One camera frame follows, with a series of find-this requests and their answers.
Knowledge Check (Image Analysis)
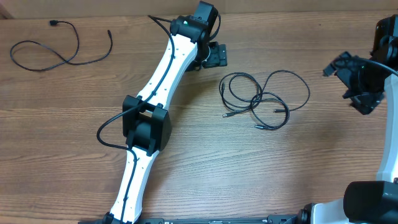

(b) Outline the separated black USB cable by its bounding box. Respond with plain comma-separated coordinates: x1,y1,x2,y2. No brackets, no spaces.
9,19,113,72

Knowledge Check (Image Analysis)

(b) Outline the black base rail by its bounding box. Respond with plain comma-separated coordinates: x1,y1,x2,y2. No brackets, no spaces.
137,215,297,224

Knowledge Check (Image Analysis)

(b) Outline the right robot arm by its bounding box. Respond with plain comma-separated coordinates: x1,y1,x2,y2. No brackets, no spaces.
287,15,397,223

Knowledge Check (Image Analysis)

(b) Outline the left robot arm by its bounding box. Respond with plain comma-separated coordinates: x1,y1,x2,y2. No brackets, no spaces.
99,1,228,223

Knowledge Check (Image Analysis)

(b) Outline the black USB cable bundle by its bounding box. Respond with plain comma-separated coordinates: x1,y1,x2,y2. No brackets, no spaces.
218,70,311,131

